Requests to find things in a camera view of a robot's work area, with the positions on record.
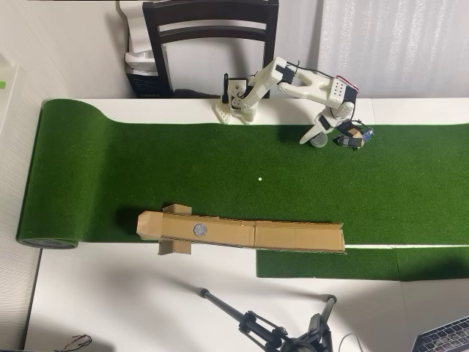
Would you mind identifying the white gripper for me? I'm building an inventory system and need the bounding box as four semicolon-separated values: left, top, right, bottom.
299;101;355;145

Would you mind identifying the brown cardboard ramp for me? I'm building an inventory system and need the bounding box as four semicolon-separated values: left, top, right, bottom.
136;209;347;254

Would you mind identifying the white curtain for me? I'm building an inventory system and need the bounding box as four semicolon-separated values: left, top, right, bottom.
313;0;469;99

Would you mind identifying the small green turf piece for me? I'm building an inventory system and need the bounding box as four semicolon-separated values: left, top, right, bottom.
255;246;469;282

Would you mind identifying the dark wooden chair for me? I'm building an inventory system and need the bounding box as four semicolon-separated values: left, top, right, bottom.
141;0;280;100

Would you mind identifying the dark blue box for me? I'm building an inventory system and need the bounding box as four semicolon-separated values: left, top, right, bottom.
126;69;173;99

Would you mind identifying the cardboard cross support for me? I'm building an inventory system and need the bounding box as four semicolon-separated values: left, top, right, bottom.
157;203;193;256

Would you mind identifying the black tripod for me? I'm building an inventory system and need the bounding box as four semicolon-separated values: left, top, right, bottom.
197;287;338;352

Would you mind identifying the white foam packaging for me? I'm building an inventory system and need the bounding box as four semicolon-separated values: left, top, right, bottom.
116;0;162;73

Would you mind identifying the long green turf mat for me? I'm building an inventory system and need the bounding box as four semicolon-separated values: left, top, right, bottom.
16;98;469;251

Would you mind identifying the cardboard mounted wrist camera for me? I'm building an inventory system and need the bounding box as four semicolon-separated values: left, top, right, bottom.
332;122;375;150

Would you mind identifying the thin white cable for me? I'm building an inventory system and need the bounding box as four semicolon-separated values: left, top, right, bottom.
337;332;363;352

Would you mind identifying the thin dark wire bundle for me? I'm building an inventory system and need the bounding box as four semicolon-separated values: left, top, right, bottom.
60;334;92;349

